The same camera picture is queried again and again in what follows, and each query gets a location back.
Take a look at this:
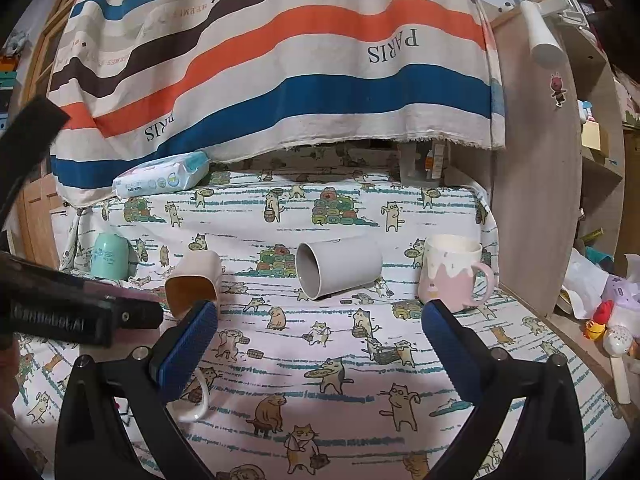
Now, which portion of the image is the white and purple mug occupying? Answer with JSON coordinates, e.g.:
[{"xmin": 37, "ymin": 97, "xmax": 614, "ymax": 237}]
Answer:
[{"xmin": 112, "ymin": 284, "xmax": 211, "ymax": 424}]

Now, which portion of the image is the mint green cup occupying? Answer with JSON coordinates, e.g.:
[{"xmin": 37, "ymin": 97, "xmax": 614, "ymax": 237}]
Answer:
[{"xmin": 91, "ymin": 233, "xmax": 129, "ymax": 281}]

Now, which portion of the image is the beige square cup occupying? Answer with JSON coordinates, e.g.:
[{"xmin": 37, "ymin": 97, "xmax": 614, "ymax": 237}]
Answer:
[{"xmin": 165, "ymin": 250, "xmax": 224, "ymax": 318}]

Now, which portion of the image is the grey cylindrical cup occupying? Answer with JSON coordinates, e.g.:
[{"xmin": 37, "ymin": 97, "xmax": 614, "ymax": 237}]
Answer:
[{"xmin": 295, "ymin": 236, "xmax": 383, "ymax": 300}]

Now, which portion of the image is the wooden door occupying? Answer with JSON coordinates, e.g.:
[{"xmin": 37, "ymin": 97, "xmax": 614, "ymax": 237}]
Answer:
[{"xmin": 14, "ymin": 0, "xmax": 75, "ymax": 269}]

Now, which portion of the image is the red yellow toy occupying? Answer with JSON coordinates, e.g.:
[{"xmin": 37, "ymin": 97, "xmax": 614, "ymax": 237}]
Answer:
[{"xmin": 584, "ymin": 300, "xmax": 614, "ymax": 340}]

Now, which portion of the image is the white round toy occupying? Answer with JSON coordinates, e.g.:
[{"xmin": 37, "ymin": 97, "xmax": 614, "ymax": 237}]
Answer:
[{"xmin": 603, "ymin": 325, "xmax": 634, "ymax": 405}]

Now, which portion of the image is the wet wipes pack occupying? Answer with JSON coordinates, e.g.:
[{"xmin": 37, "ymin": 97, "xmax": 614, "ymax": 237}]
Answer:
[{"xmin": 112, "ymin": 151, "xmax": 209, "ymax": 198}]

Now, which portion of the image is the pink cupcake mug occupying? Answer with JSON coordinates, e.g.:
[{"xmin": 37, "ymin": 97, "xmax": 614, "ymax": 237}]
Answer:
[{"xmin": 418, "ymin": 234, "xmax": 497, "ymax": 313}]

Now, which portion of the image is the cat pattern bed sheet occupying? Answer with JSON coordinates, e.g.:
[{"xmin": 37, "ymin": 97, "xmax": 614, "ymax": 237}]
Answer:
[{"xmin": 8, "ymin": 140, "xmax": 633, "ymax": 480}]

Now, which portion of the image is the wooden shelf unit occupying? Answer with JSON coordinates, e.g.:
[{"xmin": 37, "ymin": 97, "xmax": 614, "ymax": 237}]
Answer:
[{"xmin": 491, "ymin": 11, "xmax": 625, "ymax": 388}]

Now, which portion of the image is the striped Paris cloth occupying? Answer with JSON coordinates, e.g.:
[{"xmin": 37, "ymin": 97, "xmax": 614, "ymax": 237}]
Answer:
[{"xmin": 49, "ymin": 0, "xmax": 506, "ymax": 206}]

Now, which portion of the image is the cartoon sticker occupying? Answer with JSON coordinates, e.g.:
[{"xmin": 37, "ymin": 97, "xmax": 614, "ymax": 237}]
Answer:
[{"xmin": 549, "ymin": 74, "xmax": 567, "ymax": 108}]

